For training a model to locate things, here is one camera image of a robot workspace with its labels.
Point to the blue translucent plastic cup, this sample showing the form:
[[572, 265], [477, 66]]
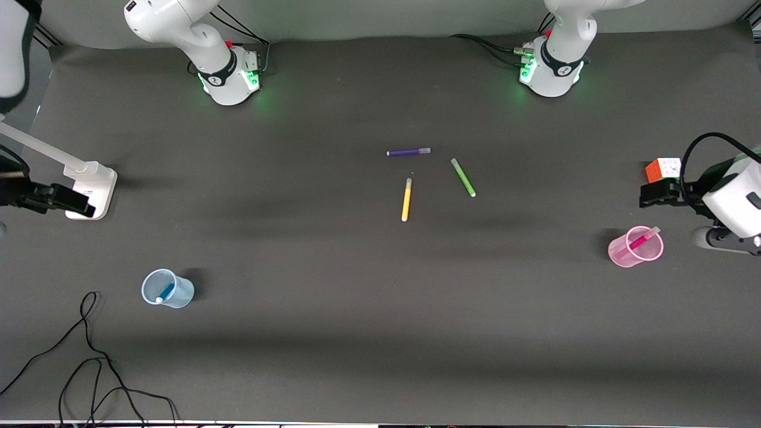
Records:
[[178, 294]]

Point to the yellow marker with clear cap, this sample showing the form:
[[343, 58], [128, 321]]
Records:
[[406, 201]]

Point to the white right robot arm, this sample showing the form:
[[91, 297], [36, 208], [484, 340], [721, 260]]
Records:
[[223, 65]]

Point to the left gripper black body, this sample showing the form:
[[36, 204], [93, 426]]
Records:
[[676, 193]]

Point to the pink marker with clear cap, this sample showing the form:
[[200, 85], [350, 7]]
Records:
[[639, 242]]

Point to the purple marker with clear cap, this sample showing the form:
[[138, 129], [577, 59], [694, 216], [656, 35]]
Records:
[[407, 152]]

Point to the white desk stand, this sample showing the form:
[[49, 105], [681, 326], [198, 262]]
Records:
[[98, 184]]

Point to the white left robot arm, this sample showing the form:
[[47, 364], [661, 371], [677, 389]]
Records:
[[556, 65]]

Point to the pink translucent plastic cup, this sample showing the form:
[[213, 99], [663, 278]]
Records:
[[624, 252]]

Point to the blue marker with white end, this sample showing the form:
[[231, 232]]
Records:
[[166, 292]]

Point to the green marker with clear cap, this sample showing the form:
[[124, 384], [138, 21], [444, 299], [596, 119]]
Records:
[[463, 178]]

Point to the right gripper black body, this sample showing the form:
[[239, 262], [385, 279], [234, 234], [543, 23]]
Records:
[[22, 194]]

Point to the multicoloured puzzle cube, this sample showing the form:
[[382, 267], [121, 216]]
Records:
[[661, 169]]

